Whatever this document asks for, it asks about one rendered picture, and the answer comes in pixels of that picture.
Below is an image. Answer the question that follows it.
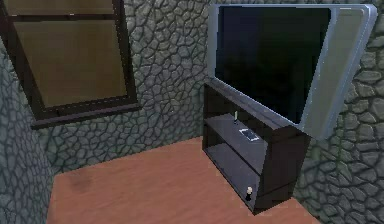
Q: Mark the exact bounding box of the black television stand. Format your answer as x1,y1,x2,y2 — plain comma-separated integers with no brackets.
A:
201,82,312,215

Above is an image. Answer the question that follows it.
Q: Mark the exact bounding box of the silver framed television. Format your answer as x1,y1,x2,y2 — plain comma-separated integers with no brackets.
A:
207,3,379,141

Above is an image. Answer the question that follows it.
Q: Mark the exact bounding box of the dark framed window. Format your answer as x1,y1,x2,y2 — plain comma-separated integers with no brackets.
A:
0,0,142,131

